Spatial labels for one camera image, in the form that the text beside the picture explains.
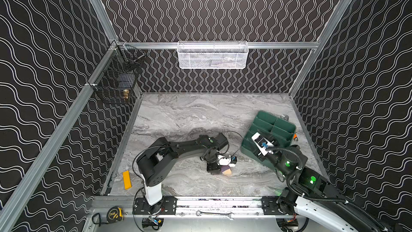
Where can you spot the yellow plastic block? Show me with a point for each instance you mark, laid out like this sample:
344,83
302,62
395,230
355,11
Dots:
127,180

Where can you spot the aluminium front rail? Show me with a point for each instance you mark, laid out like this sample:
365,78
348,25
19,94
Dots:
241,207

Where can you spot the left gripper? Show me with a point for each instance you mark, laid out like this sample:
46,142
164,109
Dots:
212,166

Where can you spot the yellow black tape measure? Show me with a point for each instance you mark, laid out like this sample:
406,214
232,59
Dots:
113,215

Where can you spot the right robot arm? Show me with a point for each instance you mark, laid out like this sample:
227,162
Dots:
310,194

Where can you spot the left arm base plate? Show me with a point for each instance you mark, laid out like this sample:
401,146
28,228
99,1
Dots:
167,206

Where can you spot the orange handled adjustable wrench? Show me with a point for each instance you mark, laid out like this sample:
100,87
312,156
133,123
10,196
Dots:
286,118

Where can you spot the black wire wall basket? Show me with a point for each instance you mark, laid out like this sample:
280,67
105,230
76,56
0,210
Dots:
120,73

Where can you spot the purple striped sock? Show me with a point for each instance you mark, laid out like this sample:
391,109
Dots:
226,170

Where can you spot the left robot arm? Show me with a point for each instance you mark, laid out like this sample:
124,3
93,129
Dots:
156,162

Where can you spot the green divided plastic tray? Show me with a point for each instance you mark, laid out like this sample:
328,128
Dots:
271,127

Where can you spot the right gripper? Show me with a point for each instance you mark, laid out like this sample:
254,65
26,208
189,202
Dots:
262,147

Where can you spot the white mesh wall basket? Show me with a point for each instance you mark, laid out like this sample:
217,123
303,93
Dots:
212,54

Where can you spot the brass padlock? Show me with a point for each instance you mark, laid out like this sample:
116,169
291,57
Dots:
126,93

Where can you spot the silver combination wrench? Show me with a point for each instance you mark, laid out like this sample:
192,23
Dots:
212,214

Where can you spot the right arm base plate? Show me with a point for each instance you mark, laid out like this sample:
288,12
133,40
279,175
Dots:
277,206

